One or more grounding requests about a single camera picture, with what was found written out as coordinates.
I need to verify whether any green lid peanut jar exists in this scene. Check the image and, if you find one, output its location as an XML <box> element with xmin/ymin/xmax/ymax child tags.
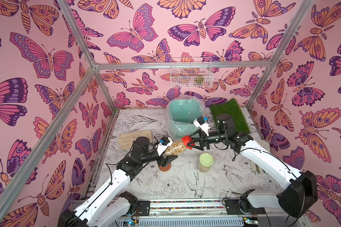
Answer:
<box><xmin>198</xmin><ymin>153</ymin><xmax>214</xmax><ymax>173</ymax></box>

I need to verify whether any brown jar lid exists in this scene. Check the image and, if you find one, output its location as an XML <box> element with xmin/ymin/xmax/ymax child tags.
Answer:
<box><xmin>159</xmin><ymin>164</ymin><xmax>171</xmax><ymax>172</ymax></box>

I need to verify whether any red jar lid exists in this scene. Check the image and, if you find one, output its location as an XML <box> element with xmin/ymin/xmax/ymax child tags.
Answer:
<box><xmin>181</xmin><ymin>135</ymin><xmax>193</xmax><ymax>150</ymax></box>

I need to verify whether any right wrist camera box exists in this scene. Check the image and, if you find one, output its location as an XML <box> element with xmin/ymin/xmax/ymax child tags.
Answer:
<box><xmin>193</xmin><ymin>116</ymin><xmax>210</xmax><ymax>136</ymax></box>

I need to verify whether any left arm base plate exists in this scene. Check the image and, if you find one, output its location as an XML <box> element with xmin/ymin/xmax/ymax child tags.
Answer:
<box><xmin>126</xmin><ymin>201</ymin><xmax>150</xmax><ymax>217</ymax></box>

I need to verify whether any left beige cloth glove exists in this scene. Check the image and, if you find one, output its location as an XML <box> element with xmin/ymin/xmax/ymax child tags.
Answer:
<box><xmin>117</xmin><ymin>130</ymin><xmax>153</xmax><ymax>150</ymax></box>

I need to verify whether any clear plastic bin liner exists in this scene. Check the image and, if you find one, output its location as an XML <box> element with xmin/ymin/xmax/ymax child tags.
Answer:
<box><xmin>165</xmin><ymin>95</ymin><xmax>207</xmax><ymax>140</ymax></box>

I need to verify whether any green object in basket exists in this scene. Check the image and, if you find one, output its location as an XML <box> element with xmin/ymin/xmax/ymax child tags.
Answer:
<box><xmin>194</xmin><ymin>75</ymin><xmax>204</xmax><ymax>86</ymax></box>

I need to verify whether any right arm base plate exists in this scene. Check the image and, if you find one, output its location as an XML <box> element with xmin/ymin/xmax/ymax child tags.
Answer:
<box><xmin>222</xmin><ymin>198</ymin><xmax>266</xmax><ymax>215</ymax></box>

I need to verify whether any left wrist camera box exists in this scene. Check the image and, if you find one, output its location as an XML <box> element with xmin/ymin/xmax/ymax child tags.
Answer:
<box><xmin>156</xmin><ymin>136</ymin><xmax>173</xmax><ymax>156</ymax></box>

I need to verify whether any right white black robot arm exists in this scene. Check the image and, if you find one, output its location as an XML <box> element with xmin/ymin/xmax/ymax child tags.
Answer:
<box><xmin>182</xmin><ymin>114</ymin><xmax>318</xmax><ymax>218</ymax></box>

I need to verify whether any white wire wall basket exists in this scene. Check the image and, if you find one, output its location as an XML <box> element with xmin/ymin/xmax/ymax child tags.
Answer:
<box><xmin>169</xmin><ymin>61</ymin><xmax>214</xmax><ymax>89</ymax></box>

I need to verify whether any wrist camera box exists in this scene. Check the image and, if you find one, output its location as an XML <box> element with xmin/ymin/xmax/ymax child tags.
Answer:
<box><xmin>156</xmin><ymin>136</ymin><xmax>173</xmax><ymax>156</ymax></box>
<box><xmin>193</xmin><ymin>116</ymin><xmax>210</xmax><ymax>136</ymax></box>

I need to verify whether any red lid peanut jar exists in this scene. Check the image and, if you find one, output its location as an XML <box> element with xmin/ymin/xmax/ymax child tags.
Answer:
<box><xmin>165</xmin><ymin>141</ymin><xmax>187</xmax><ymax>156</ymax></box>

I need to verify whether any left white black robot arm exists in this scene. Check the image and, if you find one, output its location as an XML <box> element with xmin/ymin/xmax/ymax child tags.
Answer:
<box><xmin>57</xmin><ymin>136</ymin><xmax>177</xmax><ymax>227</ymax></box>

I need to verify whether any green artificial grass mat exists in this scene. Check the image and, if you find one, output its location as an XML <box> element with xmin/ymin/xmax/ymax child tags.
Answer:
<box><xmin>210</xmin><ymin>99</ymin><xmax>251</xmax><ymax>134</ymax></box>

